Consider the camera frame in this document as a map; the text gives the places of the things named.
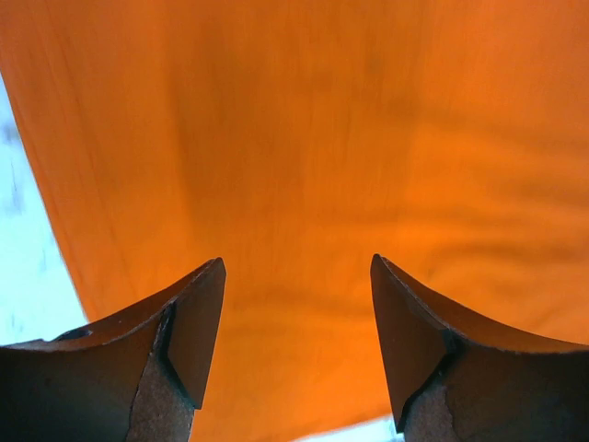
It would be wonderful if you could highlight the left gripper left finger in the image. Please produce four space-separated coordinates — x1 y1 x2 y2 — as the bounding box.
1 258 226 441

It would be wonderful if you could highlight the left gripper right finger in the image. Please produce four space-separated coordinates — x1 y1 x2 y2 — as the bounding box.
370 255 588 441

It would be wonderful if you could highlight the orange t shirt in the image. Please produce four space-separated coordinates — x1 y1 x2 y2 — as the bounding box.
1 1 588 441

